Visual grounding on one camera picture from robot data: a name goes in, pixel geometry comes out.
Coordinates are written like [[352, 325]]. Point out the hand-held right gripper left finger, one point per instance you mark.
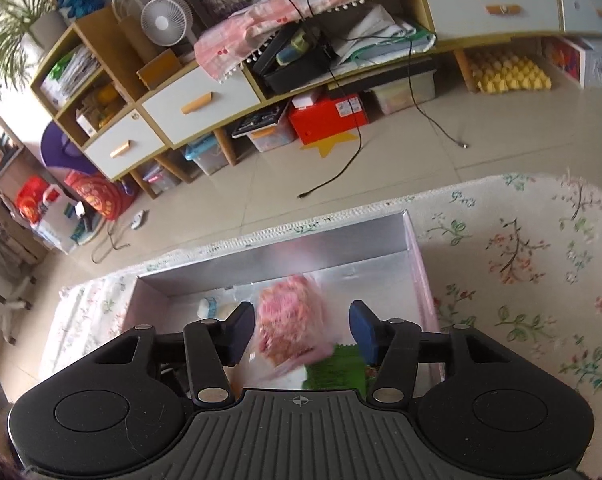
[[242, 330]]

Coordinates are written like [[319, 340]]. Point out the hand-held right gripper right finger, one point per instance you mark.
[[363, 327]]

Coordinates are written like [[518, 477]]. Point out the green snack packet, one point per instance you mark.
[[336, 367]]

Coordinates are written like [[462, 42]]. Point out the clear pink candy bag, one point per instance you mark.
[[288, 315]]

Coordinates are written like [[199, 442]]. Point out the pink cardboard box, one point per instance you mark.
[[281, 255]]

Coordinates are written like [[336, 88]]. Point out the white power strip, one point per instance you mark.
[[138, 220]]

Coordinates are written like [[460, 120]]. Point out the small clear storage box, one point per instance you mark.
[[161, 177]]

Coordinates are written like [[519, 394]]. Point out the floral tablecloth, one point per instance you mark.
[[531, 285]]

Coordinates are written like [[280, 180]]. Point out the storage box blue lid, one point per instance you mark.
[[206, 157]]

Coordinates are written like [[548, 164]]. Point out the wooden tv cabinet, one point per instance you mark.
[[226, 147]]

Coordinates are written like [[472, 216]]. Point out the clear storage box black lid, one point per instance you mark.
[[271, 137]]

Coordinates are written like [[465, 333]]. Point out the white paper bag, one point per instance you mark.
[[56, 230]]

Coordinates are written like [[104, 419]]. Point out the small white red box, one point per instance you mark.
[[306, 100]]

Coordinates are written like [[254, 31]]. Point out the red gift bag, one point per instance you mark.
[[33, 200]]

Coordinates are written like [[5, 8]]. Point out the small white carton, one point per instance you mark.
[[87, 122]]

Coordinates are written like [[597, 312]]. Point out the black case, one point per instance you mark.
[[291, 75]]

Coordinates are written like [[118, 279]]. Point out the brown cardboard box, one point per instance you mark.
[[158, 70]]

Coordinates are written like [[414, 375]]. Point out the wooden bookshelf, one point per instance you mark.
[[6, 185]]

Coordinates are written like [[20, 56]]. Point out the folded cloths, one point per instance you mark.
[[381, 35]]

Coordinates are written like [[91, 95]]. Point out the yellow egg tray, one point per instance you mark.
[[511, 72]]

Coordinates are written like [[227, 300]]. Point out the pink cloth with pompoms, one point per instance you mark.
[[241, 35]]

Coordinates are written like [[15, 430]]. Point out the stack of papers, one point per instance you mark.
[[76, 72]]

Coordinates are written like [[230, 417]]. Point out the white desk fan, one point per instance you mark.
[[163, 20]]

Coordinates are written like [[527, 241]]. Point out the white patterned box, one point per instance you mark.
[[601, 65]]

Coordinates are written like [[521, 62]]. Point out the potted plant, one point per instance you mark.
[[11, 15]]

